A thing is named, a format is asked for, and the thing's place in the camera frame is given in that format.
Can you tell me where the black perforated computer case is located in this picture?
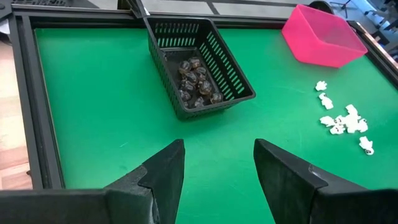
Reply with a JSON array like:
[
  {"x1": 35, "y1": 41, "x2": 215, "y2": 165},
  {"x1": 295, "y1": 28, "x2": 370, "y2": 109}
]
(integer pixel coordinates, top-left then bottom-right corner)
[{"x1": 12, "y1": 0, "x2": 100, "y2": 9}]

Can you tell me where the pink plastic bin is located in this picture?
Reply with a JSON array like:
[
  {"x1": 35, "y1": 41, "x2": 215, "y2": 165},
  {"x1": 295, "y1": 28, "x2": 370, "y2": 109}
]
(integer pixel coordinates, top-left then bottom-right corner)
[{"x1": 281, "y1": 4, "x2": 369, "y2": 68}]

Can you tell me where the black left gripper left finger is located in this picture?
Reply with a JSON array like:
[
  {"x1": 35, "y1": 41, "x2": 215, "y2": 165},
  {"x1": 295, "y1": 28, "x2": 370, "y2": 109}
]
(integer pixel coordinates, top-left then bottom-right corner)
[{"x1": 0, "y1": 139, "x2": 186, "y2": 224}]

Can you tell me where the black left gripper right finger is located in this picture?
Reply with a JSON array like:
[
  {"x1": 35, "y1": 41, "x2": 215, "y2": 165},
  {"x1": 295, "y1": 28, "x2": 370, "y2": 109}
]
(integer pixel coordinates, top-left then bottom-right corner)
[{"x1": 252, "y1": 138, "x2": 398, "y2": 224}]

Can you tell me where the black slotted plastic basket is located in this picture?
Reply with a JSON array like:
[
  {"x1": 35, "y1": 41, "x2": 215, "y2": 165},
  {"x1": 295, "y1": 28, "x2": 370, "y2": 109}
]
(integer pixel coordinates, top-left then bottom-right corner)
[{"x1": 143, "y1": 15, "x2": 257, "y2": 121}]

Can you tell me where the black tripod stand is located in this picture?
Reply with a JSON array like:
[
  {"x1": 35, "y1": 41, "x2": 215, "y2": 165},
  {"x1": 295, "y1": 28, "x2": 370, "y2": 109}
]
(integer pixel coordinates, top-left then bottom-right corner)
[{"x1": 329, "y1": 0, "x2": 353, "y2": 18}]

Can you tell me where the black table frame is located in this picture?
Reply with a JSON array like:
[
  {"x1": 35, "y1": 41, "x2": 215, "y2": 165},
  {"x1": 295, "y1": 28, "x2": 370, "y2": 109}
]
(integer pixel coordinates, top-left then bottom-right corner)
[{"x1": 8, "y1": 2, "x2": 398, "y2": 190}]

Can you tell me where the black clamp loop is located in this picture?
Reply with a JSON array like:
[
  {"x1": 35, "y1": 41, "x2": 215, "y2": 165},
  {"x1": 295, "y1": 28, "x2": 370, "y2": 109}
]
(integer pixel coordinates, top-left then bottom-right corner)
[
  {"x1": 307, "y1": 0, "x2": 335, "y2": 15},
  {"x1": 126, "y1": 0, "x2": 150, "y2": 18}
]

